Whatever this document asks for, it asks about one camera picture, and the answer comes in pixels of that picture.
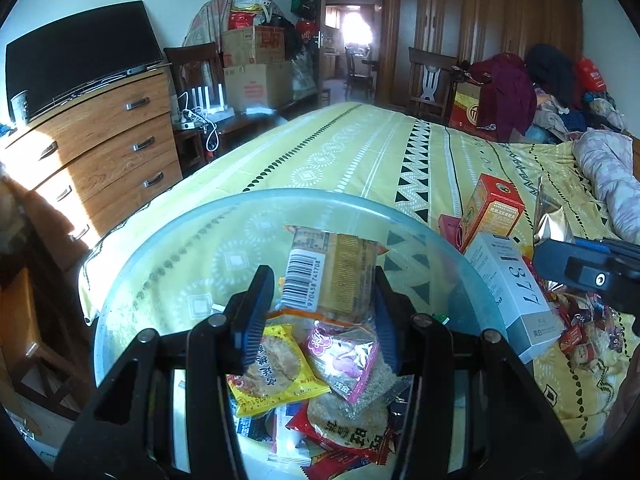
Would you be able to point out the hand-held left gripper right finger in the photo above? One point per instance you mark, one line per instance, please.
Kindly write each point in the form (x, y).
(387, 330)

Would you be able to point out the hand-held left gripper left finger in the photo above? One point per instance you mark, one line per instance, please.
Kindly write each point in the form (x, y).
(252, 320)

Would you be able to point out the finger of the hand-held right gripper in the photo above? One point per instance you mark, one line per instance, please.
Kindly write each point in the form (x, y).
(585, 270)

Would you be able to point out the yellow round-cracker packet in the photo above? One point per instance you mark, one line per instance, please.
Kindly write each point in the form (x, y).
(280, 370)

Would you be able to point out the clear sesame snack packet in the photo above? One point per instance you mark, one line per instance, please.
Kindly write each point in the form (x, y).
(385, 390)

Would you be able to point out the pile of assorted snack packets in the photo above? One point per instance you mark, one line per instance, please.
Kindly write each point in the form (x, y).
(585, 340)

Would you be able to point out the tan barcode-labelled snack packet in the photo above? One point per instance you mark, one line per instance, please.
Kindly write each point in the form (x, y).
(335, 270)

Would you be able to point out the red and white cracker packet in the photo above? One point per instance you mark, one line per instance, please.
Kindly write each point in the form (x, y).
(340, 425)

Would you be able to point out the white snack packet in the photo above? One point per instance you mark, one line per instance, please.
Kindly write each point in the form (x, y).
(287, 440)

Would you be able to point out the red snack packet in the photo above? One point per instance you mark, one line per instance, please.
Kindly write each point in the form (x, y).
(345, 467)

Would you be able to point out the gold foil packet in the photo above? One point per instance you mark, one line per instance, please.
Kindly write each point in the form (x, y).
(552, 220)

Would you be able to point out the black and white carton box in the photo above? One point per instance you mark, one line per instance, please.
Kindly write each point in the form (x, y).
(515, 290)

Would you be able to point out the white purple duvet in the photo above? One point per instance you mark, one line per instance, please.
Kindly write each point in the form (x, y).
(610, 180)

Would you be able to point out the tall orange-red box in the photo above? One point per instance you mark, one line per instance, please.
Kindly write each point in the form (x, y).
(492, 210)

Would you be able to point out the small red box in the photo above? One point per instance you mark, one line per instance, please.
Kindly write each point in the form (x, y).
(450, 232)

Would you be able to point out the heap of clothes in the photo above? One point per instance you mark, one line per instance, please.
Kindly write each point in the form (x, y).
(575, 120)

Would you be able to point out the yellow patterned bedsheet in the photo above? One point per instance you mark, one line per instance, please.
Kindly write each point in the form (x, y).
(350, 150)

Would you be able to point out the red and gold carton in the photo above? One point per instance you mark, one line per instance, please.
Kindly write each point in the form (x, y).
(470, 115)

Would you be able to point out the maroon garment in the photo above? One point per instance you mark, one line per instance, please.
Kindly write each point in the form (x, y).
(510, 90)

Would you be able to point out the dark wooden side table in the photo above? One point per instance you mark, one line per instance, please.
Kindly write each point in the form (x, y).
(250, 125)

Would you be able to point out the red bag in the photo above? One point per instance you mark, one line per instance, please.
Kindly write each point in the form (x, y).
(590, 75)

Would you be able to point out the black garment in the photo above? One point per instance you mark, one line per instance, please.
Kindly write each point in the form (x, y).
(550, 70)

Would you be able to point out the white power strip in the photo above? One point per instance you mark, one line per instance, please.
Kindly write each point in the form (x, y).
(186, 121)

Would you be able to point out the white router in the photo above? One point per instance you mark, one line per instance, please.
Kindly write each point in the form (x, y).
(207, 105)

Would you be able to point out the wooden dresser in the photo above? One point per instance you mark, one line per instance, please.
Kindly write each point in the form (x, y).
(100, 160)

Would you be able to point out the wooden stool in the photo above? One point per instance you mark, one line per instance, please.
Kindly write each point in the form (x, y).
(30, 330)

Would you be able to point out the large plain cardboard box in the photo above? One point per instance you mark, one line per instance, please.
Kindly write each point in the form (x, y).
(260, 87)

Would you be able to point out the dining chair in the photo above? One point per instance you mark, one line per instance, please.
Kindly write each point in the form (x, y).
(357, 77)

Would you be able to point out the dark wooden chair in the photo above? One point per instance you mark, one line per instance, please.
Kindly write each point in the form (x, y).
(195, 65)

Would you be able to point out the wooden wardrobe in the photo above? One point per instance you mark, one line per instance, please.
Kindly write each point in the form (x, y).
(475, 10)

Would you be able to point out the black bag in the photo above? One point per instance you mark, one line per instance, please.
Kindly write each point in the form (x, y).
(287, 35)

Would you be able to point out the red hanging ornament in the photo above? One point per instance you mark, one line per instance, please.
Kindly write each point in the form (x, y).
(305, 30)

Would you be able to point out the cloth-covered round tabletop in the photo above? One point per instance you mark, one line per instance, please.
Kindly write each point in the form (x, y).
(205, 20)

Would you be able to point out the white plastic bags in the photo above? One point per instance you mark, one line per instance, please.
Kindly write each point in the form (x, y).
(250, 10)

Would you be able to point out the paper cup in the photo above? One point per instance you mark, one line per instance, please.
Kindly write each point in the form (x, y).
(20, 107)

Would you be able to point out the black television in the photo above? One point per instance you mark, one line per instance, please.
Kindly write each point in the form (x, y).
(80, 55)

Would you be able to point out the grey door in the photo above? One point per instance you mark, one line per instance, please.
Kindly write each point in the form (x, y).
(317, 10)

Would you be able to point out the green hanging bag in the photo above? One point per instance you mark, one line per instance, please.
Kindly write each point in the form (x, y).
(304, 0)

